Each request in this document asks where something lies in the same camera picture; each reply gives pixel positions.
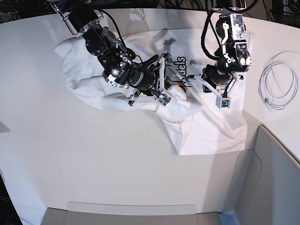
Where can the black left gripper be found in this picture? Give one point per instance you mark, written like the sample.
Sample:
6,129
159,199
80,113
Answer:
221,84

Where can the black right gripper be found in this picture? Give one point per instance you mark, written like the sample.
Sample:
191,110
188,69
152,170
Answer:
166,86

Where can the white printed t-shirt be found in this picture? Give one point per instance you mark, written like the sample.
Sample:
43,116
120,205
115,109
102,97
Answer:
193,122

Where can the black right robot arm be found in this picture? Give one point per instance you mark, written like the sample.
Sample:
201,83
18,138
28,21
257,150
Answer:
120,70

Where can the grey partition panel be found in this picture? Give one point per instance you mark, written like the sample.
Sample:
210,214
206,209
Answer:
265,186

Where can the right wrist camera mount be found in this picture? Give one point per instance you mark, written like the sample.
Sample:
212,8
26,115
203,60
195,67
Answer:
149,78

